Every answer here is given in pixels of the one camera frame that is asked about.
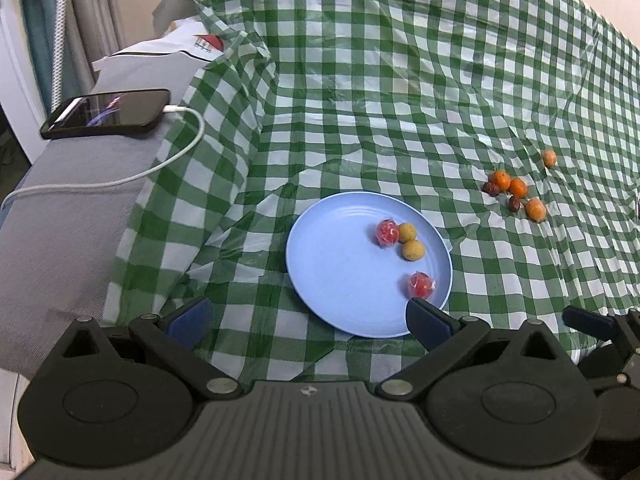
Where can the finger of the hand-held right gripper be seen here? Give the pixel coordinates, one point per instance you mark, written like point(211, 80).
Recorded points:
point(590, 322)

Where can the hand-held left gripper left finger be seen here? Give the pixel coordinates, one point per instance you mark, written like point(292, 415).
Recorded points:
point(190, 321)

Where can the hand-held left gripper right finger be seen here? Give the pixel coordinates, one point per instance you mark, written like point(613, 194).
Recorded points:
point(425, 325)

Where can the red candy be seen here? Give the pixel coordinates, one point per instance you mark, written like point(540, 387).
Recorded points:
point(387, 232)
point(420, 285)

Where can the yellow round fruit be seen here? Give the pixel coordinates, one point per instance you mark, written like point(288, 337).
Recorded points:
point(407, 232)
point(413, 250)

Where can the blue plate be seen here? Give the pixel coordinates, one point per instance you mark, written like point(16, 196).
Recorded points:
point(340, 270)

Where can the small orange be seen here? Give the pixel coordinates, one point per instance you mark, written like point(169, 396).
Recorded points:
point(535, 209)
point(497, 179)
point(518, 187)

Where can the red date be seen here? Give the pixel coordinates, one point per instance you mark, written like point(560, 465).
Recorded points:
point(514, 203)
point(490, 189)

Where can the grey cushion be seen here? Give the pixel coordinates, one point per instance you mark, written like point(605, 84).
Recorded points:
point(65, 240)

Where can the small wrapped orange fruit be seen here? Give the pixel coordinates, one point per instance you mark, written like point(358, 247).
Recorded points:
point(549, 158)

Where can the black smartphone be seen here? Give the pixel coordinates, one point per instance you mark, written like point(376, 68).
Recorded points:
point(110, 112)

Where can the green checked tablecloth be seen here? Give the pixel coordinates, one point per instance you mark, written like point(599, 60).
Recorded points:
point(400, 85)

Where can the white printed pillow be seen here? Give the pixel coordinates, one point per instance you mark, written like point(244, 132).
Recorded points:
point(170, 42)

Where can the white dotted pole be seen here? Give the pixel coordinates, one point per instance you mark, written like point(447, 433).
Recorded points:
point(60, 40)

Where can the grey curtain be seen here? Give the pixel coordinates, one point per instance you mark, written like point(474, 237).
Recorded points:
point(97, 10)

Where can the teal curtain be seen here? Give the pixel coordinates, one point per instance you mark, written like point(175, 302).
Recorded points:
point(40, 25)

